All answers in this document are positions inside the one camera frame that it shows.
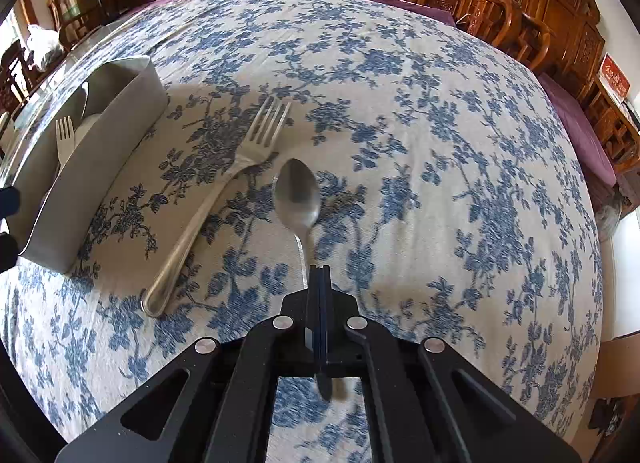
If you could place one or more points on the white plastic fork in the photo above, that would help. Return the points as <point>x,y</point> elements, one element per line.
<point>64,140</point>

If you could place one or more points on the metal fork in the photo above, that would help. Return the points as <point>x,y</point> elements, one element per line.
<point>200,215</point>

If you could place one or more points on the clear plastic bag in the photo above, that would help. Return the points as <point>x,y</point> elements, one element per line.
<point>610,218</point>

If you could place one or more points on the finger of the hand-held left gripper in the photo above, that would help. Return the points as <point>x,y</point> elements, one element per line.
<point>7,250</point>
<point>9,200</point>

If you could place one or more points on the white plastic bag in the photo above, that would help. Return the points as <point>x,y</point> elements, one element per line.
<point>45,45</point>

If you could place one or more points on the flat cardboard sheet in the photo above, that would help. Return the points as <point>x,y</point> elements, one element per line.
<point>617,383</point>

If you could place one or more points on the red box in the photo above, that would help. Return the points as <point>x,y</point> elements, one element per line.
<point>614,78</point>

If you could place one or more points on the small metal teaspoon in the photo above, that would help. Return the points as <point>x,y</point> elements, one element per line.
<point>296,198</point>

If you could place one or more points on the wooden slatted chair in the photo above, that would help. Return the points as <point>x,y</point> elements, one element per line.
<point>75,13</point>

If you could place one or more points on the carved wooden armchair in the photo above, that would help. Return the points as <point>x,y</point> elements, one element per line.
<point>505,28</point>

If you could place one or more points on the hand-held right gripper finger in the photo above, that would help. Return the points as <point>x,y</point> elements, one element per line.
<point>313,303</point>
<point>324,313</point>

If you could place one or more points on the blue floral tablecloth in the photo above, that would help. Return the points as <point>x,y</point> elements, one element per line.
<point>425,193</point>

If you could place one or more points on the grey rectangular utensil tray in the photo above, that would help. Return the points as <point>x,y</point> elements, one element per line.
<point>110,143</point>

